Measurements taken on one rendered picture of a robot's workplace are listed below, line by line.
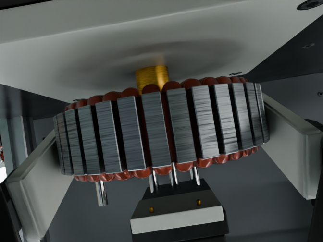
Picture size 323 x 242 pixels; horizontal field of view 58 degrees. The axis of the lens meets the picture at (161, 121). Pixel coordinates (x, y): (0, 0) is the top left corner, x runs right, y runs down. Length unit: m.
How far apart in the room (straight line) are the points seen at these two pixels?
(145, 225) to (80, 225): 0.27
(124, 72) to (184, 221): 0.10
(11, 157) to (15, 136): 0.03
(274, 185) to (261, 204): 0.03
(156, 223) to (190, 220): 0.02
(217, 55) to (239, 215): 0.31
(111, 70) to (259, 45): 0.08
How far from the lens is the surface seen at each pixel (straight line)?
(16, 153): 0.41
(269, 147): 0.16
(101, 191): 0.25
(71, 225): 0.46
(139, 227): 0.20
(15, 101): 0.29
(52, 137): 0.17
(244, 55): 0.18
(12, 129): 0.41
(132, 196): 0.43
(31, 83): 0.17
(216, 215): 0.20
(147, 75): 0.16
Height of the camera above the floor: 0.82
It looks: 2 degrees down
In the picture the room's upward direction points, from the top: 171 degrees clockwise
